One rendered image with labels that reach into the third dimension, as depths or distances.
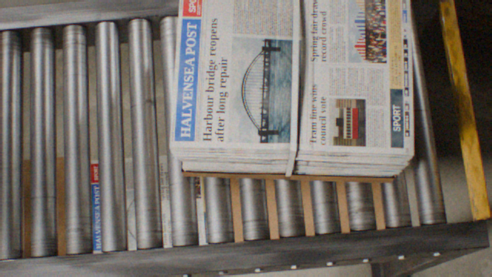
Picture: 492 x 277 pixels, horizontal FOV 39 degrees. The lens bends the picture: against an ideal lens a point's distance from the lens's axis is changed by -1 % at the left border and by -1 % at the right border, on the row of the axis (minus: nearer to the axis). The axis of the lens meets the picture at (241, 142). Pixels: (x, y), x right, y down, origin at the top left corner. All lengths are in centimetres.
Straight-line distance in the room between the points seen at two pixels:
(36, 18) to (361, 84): 68
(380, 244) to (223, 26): 48
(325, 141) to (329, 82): 10
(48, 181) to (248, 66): 46
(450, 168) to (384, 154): 112
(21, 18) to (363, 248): 79
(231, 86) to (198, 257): 34
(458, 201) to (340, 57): 113
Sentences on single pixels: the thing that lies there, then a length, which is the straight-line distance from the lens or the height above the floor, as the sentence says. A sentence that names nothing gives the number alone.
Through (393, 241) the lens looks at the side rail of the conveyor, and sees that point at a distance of 129.
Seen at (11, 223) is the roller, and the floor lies 80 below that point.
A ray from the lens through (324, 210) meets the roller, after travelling 129.
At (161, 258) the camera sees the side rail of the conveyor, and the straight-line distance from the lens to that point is 128.
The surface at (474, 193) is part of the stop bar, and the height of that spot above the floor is 82.
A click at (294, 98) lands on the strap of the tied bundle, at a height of 104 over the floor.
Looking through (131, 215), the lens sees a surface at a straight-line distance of 211.
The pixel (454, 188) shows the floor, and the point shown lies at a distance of 218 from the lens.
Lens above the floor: 206
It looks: 75 degrees down
